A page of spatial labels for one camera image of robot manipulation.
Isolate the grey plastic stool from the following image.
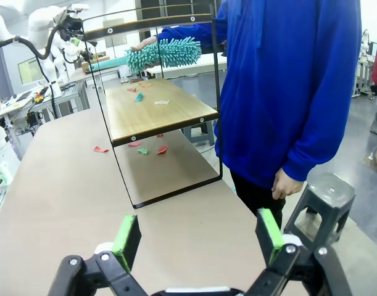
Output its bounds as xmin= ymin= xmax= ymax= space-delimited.
xmin=182 ymin=119 xmax=216 ymax=147
xmin=283 ymin=171 xmax=357 ymax=247

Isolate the teal chenille duster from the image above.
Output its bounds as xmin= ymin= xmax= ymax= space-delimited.
xmin=88 ymin=36 xmax=203 ymax=76

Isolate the person right forearm blue sleeve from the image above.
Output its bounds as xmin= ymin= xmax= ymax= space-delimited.
xmin=157 ymin=23 xmax=213 ymax=44

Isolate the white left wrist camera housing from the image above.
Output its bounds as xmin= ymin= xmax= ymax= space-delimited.
xmin=65 ymin=3 xmax=91 ymax=16

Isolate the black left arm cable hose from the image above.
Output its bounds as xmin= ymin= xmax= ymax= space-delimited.
xmin=0 ymin=18 xmax=68 ymax=62

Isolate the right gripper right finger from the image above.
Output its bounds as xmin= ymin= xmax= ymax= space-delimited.
xmin=243 ymin=208 xmax=354 ymax=296

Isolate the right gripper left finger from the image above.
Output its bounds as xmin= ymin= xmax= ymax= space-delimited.
xmin=48 ymin=214 xmax=149 ymax=296

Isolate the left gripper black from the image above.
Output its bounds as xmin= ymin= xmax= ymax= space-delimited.
xmin=59 ymin=15 xmax=84 ymax=43

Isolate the black control box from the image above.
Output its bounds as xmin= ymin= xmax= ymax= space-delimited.
xmin=26 ymin=111 xmax=41 ymax=126

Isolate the person right hand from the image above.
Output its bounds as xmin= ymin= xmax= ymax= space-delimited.
xmin=130 ymin=35 xmax=160 ymax=52

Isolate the white background desk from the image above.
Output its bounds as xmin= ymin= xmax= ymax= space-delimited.
xmin=144 ymin=55 xmax=229 ymax=80

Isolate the aluminium frame table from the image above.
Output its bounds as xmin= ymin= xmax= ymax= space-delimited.
xmin=51 ymin=80 xmax=91 ymax=120

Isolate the wooden shelf black metal frame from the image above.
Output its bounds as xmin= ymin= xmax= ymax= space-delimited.
xmin=81 ymin=2 xmax=224 ymax=210

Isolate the person body blue hoodie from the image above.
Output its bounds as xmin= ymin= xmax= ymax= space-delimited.
xmin=206 ymin=0 xmax=363 ymax=231

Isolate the person left forearm blue sleeve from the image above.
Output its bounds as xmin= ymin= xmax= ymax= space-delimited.
xmin=280 ymin=117 xmax=358 ymax=191

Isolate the white cluttered desk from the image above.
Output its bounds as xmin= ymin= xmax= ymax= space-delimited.
xmin=0 ymin=84 xmax=53 ymax=120

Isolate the person left hand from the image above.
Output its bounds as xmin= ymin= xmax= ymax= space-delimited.
xmin=271 ymin=168 xmax=304 ymax=200

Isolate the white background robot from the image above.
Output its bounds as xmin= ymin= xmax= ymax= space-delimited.
xmin=36 ymin=41 xmax=87 ymax=92

